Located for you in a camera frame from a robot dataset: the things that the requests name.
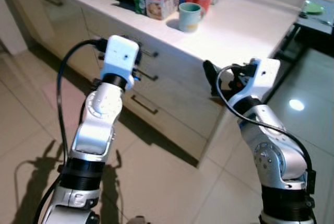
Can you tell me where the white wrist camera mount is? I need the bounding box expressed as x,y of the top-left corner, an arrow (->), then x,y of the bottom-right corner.
237,58 -> 281,105
99,35 -> 141,90

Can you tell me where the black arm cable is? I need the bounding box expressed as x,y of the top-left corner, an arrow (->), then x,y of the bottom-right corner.
33,39 -> 108,224
215,65 -> 317,196

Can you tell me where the green plate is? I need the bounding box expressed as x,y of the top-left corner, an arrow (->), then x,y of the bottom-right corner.
305,2 -> 326,15

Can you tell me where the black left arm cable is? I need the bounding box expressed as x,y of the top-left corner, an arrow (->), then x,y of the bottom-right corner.
33,39 -> 108,224

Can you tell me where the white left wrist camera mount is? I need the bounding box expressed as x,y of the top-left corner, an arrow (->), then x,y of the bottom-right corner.
99,35 -> 141,90

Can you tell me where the teal ceramic mug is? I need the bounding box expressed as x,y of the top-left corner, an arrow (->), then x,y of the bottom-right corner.
178,2 -> 205,33

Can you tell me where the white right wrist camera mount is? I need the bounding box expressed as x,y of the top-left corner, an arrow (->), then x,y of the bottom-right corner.
237,58 -> 281,105

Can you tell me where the beige kitchen counter cabinet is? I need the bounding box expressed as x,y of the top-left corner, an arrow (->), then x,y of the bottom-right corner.
0,0 -> 325,168

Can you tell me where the dark table with black legs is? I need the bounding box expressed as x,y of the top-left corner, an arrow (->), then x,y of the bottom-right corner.
264,0 -> 334,104

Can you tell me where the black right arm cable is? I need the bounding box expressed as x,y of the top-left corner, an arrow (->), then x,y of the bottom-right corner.
215,65 -> 317,196

